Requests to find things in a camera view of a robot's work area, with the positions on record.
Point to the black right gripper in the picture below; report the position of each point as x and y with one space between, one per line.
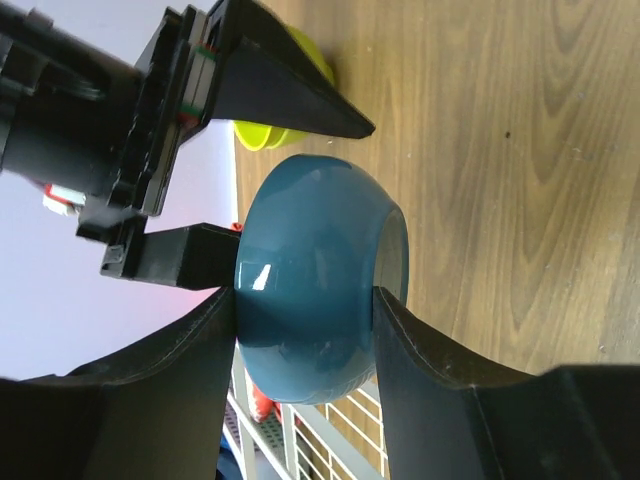
236 61

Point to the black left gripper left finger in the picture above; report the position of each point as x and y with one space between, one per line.
152 410

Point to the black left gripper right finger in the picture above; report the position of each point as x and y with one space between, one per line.
450 413

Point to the blue bowl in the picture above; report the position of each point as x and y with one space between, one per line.
320 236

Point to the lime green bowl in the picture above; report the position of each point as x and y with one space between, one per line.
256 137
313 52

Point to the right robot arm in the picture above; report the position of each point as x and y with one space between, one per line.
103 135

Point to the dark blue denim cloth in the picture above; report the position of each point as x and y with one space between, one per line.
227 466

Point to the red white tie-dye towel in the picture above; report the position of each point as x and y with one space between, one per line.
260 405

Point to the white plastic basket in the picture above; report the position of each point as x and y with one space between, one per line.
257 448

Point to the white wire dish rack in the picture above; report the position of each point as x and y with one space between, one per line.
340 440

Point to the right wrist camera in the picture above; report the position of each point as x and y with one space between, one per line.
63 201

